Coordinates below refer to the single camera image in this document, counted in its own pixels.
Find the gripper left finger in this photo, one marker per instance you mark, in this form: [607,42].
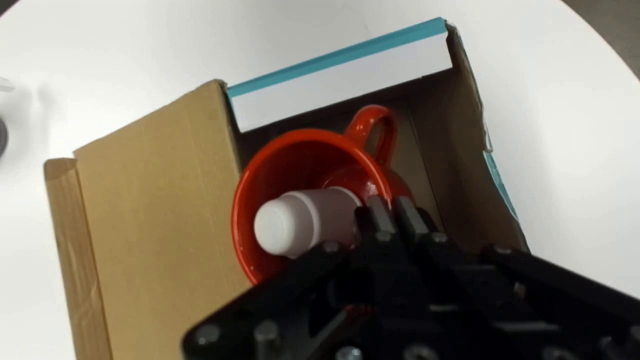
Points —
[280,300]

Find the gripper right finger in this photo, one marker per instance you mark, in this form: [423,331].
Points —
[525,300]

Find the red ceramic cup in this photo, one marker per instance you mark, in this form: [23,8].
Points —
[290,160]

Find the cardboard box with teal edge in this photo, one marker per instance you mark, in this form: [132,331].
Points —
[160,200]

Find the white plastic bottle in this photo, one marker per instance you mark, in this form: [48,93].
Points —
[300,220]

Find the grey round object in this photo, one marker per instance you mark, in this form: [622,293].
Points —
[2,136]

